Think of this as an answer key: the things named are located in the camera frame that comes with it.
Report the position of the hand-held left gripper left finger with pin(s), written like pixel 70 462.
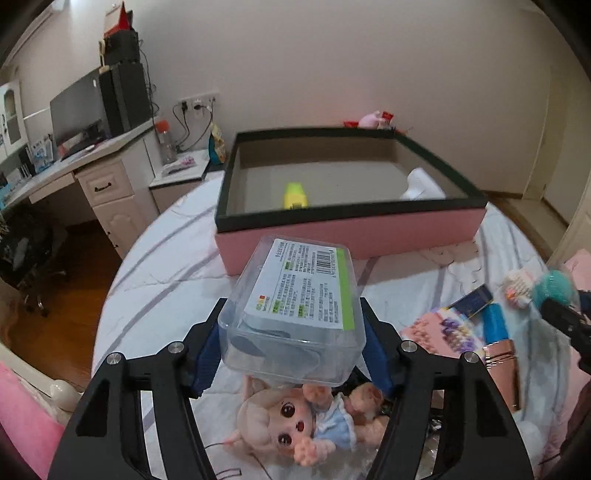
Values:
pixel 207 355

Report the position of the white nightstand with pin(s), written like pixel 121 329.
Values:
pixel 184 177

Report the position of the white desk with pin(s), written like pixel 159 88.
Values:
pixel 115 194

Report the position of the white pink knitted toy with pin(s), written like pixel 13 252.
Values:
pixel 518 286

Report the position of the orange cap bottle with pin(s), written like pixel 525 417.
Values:
pixel 166 143

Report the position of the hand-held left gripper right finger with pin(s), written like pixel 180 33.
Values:
pixel 378 360

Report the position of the red packet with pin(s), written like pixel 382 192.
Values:
pixel 387 119

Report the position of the small navy box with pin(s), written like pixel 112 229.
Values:
pixel 472 301

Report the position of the black office chair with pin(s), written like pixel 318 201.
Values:
pixel 27 249

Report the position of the teal pompom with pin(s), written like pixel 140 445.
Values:
pixel 551 288

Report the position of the pink bedding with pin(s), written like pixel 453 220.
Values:
pixel 23 424

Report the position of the clear plastic case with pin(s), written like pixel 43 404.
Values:
pixel 295 295

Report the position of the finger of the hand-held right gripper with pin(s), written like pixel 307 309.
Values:
pixel 561 316

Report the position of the snack bag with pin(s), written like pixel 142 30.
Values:
pixel 218 145

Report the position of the black bag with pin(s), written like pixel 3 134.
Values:
pixel 121 46

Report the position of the wall socket strip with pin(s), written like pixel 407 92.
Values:
pixel 198 100

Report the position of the doll with blue dress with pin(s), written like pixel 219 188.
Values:
pixel 277 415

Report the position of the red box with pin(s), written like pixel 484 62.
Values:
pixel 117 21

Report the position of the black computer tower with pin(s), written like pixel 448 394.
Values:
pixel 124 97

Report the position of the blue cylinder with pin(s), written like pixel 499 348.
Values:
pixel 496 323

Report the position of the pink plush toy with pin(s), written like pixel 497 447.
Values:
pixel 369 120

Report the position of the white plastic item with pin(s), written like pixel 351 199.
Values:
pixel 421 184

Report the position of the cream bedpost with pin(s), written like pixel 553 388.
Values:
pixel 60 392

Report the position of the white cabinet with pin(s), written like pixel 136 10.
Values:
pixel 11 120

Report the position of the pink storage box black rim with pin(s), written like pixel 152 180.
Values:
pixel 346 235

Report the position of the colourful knitted pouch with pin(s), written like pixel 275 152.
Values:
pixel 438 332

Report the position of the person's right forearm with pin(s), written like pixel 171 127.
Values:
pixel 579 424

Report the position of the yellow-green toy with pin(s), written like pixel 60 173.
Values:
pixel 295 196

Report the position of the black monitor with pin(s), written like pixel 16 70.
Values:
pixel 76 108

